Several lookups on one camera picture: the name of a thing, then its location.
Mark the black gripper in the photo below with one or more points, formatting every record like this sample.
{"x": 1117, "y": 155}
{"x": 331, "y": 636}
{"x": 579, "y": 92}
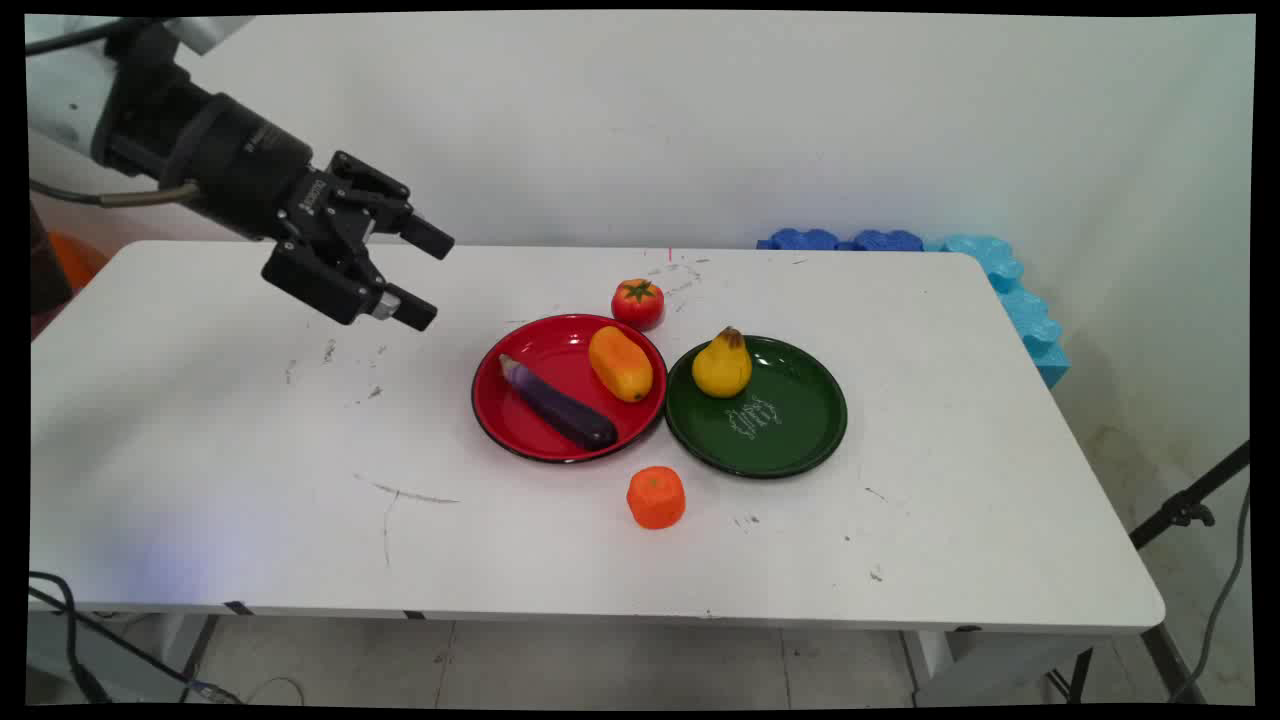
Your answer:
{"x": 245, "y": 165}

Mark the purple toy eggplant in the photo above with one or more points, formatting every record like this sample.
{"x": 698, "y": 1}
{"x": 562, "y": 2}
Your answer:
{"x": 560, "y": 405}

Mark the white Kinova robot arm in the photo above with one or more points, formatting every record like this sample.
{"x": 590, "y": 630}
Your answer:
{"x": 60, "y": 90}

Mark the red round plate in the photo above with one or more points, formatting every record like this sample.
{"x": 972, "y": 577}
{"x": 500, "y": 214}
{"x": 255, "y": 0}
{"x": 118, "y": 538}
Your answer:
{"x": 560, "y": 395}

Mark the red toy tomato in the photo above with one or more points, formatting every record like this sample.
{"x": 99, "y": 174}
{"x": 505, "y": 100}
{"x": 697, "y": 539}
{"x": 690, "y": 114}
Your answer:
{"x": 638, "y": 303}

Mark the orange toy mango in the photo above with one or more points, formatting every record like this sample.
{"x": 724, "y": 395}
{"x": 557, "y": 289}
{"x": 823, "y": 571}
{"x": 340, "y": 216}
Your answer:
{"x": 620, "y": 364}

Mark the dark brown object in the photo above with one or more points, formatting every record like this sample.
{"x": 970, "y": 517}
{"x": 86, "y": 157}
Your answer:
{"x": 48, "y": 265}

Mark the yellow toy pear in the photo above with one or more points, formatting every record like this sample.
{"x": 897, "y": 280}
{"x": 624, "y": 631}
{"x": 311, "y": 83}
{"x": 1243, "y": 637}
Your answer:
{"x": 722, "y": 366}

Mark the orange toy tangerine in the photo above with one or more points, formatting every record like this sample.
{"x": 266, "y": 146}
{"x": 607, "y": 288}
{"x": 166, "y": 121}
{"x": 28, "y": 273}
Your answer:
{"x": 656, "y": 498}

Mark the dark blue foam mat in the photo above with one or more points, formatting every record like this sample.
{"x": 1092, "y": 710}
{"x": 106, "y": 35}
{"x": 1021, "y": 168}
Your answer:
{"x": 886, "y": 240}
{"x": 802, "y": 239}

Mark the black metal table leg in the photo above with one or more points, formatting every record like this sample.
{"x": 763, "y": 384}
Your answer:
{"x": 1165, "y": 660}
{"x": 197, "y": 655}

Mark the green round plate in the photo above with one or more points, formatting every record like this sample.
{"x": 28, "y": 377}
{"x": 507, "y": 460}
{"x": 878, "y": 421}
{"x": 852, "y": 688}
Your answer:
{"x": 780, "y": 420}

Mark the light blue foam mat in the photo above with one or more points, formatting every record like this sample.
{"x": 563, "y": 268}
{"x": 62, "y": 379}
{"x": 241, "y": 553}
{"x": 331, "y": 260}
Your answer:
{"x": 1020, "y": 300}

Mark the black tripod stand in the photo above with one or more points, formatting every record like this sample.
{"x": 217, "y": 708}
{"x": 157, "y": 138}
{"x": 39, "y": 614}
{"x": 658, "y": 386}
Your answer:
{"x": 1185, "y": 510}

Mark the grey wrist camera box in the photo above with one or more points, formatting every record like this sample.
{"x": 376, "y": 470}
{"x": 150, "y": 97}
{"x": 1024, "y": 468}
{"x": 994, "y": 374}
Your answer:
{"x": 140, "y": 60}

